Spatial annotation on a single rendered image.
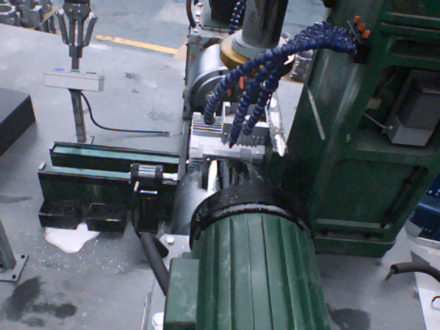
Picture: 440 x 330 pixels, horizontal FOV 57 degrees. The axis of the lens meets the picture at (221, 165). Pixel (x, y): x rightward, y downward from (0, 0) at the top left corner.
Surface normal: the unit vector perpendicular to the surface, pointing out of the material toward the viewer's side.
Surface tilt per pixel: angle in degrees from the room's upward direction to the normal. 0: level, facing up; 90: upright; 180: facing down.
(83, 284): 0
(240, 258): 23
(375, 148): 3
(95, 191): 90
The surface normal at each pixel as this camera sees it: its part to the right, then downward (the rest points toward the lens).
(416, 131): 0.00, 0.66
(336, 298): 0.12, -0.74
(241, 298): -0.27, -0.72
